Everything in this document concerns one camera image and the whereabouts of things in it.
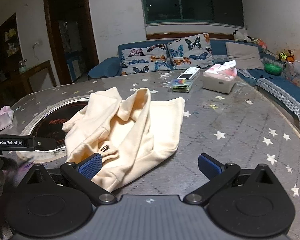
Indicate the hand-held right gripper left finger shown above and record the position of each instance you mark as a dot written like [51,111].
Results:
[90,166]

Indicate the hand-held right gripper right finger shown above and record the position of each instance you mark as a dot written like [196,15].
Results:
[210,166]

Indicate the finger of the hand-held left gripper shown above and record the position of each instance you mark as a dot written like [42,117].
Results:
[48,143]

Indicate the cream sweatshirt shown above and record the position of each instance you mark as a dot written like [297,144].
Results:
[130,135]

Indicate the round black induction cooktop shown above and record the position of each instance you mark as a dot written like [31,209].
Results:
[52,125]

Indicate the small pink tissue pack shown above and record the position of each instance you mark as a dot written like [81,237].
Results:
[5,118]

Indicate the grey star tablecloth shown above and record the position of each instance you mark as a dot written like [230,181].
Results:
[227,120]

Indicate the wooden side table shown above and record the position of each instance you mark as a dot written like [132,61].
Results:
[40,67]

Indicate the pale green jar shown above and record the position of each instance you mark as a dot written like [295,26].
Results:
[22,67]

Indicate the blue white cabinet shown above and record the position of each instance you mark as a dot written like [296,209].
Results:
[73,66]

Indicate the colourful clear packet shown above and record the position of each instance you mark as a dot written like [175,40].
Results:
[181,86]

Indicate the dark wooden cabinet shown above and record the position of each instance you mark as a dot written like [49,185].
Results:
[12,55]

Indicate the blue corner sofa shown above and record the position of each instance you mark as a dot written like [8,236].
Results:
[105,67]

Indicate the white flat box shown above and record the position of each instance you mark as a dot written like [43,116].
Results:
[188,73]

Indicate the blue patterned sofa cover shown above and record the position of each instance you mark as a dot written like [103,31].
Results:
[282,95]

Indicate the square butterfly print cushion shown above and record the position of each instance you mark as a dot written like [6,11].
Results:
[190,52]

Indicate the green bowl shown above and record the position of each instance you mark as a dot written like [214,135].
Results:
[272,68]

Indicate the plain grey cushion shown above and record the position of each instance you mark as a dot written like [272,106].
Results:
[242,55]

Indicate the wide butterfly print cushion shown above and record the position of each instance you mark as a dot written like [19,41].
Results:
[145,60]

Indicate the clear plastic storage box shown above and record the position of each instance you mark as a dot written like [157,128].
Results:
[298,75]

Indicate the yellow green toy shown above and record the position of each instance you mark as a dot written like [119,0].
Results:
[283,56]

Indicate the black white plush toy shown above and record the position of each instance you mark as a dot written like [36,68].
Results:
[240,36]

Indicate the pink orange plush toy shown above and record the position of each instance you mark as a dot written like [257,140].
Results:
[260,42]

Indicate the brown plush bear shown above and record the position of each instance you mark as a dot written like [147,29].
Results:
[290,52]

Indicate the dark sliding window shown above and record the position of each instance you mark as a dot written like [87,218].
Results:
[202,0]

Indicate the white wall socket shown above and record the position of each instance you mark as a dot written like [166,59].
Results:
[37,43]

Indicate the dark wooden door frame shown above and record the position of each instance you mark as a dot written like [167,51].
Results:
[48,42]

